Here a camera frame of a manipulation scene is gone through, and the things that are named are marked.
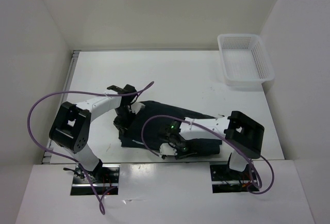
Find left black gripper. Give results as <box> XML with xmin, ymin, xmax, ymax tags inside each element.
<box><xmin>113</xmin><ymin>106</ymin><xmax>138</xmax><ymax>137</ymax></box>

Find dark navy shorts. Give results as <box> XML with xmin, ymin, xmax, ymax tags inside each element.
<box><xmin>113</xmin><ymin>101</ymin><xmax>222</xmax><ymax>159</ymax></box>

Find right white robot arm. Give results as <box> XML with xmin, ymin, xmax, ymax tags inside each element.
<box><xmin>158</xmin><ymin>111</ymin><xmax>265</xmax><ymax>179</ymax></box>

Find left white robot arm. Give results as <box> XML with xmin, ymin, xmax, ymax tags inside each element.
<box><xmin>49</xmin><ymin>85</ymin><xmax>138</xmax><ymax>183</ymax></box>

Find white plastic mesh basket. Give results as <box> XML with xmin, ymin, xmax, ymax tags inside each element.
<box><xmin>217</xmin><ymin>34</ymin><xmax>275</xmax><ymax>87</ymax></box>

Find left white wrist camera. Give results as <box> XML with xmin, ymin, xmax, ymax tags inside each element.
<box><xmin>130</xmin><ymin>102</ymin><xmax>145</xmax><ymax>114</ymax></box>

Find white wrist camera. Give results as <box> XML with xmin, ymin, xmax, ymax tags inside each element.
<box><xmin>159</xmin><ymin>143</ymin><xmax>177</xmax><ymax>159</ymax></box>
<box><xmin>130</xmin><ymin>102</ymin><xmax>145</xmax><ymax>114</ymax></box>

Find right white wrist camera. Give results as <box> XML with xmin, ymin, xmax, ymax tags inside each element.
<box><xmin>159</xmin><ymin>143</ymin><xmax>177</xmax><ymax>159</ymax></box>

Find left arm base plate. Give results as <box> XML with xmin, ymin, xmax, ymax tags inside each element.
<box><xmin>70</xmin><ymin>164</ymin><xmax>121</xmax><ymax>196</ymax></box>

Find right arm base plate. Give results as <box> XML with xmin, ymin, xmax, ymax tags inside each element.
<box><xmin>209</xmin><ymin>163</ymin><xmax>259</xmax><ymax>194</ymax></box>

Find aluminium table edge rail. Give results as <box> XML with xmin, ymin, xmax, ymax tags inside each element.
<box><xmin>42</xmin><ymin>50</ymin><xmax>81</xmax><ymax>165</ymax></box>

